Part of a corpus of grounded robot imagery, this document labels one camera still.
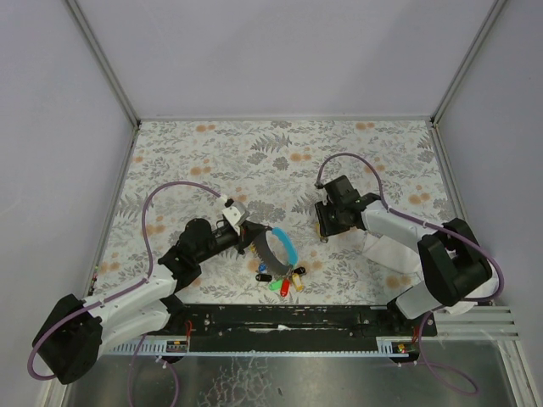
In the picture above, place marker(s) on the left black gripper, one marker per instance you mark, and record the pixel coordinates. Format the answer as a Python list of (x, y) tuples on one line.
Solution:
[(247, 236)]

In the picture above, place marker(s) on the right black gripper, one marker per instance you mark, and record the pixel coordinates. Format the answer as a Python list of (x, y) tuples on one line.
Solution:
[(329, 218)]

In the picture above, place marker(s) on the yellow key tag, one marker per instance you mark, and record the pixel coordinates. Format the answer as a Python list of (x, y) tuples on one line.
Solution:
[(322, 238)]

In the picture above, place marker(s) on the bunch of coloured key tags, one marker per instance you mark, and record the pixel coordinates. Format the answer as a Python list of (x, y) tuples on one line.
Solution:
[(281, 271)]

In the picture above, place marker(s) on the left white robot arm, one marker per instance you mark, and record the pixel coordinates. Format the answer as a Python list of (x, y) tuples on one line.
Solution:
[(78, 331)]

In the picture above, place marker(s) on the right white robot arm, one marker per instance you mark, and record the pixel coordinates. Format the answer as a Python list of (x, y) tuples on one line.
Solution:
[(453, 266)]

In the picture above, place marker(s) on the floral patterned mat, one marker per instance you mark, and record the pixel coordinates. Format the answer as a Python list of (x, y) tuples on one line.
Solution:
[(271, 167)]

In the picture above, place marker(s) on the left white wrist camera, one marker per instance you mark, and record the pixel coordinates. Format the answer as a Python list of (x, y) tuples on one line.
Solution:
[(234, 212)]

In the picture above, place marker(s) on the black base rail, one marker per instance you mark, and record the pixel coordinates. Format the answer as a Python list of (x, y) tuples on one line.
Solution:
[(282, 329)]

